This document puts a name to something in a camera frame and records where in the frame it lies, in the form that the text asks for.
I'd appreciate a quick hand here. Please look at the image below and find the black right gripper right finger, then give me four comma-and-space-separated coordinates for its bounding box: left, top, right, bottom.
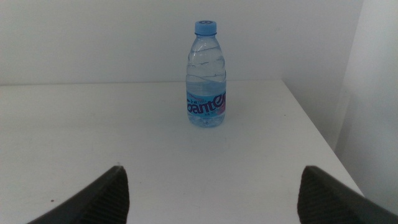
297, 165, 398, 224

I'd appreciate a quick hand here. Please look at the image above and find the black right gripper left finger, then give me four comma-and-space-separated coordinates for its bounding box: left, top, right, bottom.
26, 165, 130, 224

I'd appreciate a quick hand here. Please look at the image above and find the clear water bottle blue cap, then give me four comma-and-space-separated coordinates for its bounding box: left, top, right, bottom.
185, 20, 227, 128

